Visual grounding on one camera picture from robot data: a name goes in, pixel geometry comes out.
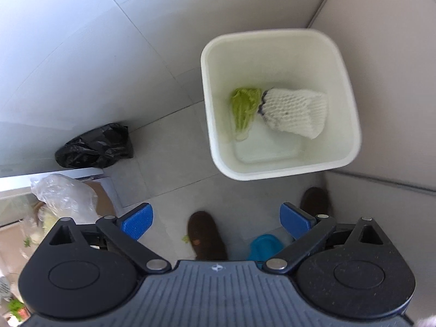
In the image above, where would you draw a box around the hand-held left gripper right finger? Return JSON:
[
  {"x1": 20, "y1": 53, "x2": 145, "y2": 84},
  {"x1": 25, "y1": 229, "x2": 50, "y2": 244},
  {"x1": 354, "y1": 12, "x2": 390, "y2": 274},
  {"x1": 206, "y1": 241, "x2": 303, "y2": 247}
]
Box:
[{"x1": 262, "y1": 202, "x2": 387, "y2": 275}]

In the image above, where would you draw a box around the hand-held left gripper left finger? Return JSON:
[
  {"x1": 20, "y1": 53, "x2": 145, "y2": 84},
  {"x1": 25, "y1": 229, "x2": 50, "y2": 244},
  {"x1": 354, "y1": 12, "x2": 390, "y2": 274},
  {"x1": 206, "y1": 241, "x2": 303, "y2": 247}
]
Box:
[{"x1": 44, "y1": 202, "x2": 172, "y2": 275}]

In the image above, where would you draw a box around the white plastic trash bin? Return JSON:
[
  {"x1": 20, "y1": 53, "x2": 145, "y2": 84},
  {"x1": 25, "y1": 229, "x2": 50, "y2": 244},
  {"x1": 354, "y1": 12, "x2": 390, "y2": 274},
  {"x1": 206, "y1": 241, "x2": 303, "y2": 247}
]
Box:
[{"x1": 200, "y1": 29, "x2": 362, "y2": 182}]

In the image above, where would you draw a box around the brown shoe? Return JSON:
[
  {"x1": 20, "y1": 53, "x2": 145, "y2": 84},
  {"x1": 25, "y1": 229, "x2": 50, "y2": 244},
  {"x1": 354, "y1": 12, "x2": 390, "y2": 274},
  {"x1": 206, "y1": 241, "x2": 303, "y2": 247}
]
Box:
[
  {"x1": 187, "y1": 210, "x2": 228, "y2": 262},
  {"x1": 300, "y1": 187, "x2": 332, "y2": 217}
]

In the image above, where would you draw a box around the teal plastic dish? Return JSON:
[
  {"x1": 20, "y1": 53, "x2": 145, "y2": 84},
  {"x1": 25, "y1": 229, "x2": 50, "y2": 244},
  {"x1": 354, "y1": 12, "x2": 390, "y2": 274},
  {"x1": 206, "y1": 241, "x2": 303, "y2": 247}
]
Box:
[{"x1": 247, "y1": 233, "x2": 285, "y2": 264}]

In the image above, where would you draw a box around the brown cardboard box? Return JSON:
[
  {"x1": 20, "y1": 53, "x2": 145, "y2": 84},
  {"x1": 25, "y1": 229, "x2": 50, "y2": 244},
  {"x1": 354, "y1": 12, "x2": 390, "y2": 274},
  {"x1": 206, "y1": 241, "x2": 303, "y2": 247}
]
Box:
[{"x1": 83, "y1": 180, "x2": 118, "y2": 220}]

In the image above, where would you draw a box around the clear plastic bag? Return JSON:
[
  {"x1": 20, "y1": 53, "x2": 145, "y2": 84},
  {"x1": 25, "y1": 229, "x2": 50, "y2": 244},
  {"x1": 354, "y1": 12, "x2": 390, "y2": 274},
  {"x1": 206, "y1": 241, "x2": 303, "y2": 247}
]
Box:
[{"x1": 30, "y1": 174, "x2": 99, "y2": 226}]

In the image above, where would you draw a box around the black plastic bag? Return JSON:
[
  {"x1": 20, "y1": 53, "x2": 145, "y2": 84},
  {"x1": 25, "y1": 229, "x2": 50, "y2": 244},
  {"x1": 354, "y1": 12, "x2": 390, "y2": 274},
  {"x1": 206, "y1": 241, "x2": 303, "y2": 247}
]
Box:
[{"x1": 55, "y1": 123, "x2": 134, "y2": 169}]

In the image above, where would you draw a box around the white foam fruit net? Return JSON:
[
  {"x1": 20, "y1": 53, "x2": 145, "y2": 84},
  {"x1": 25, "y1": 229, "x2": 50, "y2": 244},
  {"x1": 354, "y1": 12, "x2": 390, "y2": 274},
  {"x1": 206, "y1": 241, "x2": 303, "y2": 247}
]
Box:
[{"x1": 259, "y1": 88, "x2": 329, "y2": 140}]

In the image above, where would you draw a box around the green cabbage leaf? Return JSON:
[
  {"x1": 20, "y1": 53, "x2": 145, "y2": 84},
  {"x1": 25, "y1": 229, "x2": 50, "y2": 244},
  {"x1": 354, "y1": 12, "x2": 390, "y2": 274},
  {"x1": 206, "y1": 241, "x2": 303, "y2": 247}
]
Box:
[{"x1": 231, "y1": 87, "x2": 263, "y2": 141}]

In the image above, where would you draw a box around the green leafy vegetable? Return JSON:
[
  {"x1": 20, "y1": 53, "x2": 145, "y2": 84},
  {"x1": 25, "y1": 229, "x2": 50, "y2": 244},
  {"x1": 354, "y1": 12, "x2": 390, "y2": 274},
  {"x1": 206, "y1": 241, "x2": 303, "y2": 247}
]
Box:
[{"x1": 7, "y1": 299, "x2": 26, "y2": 321}]

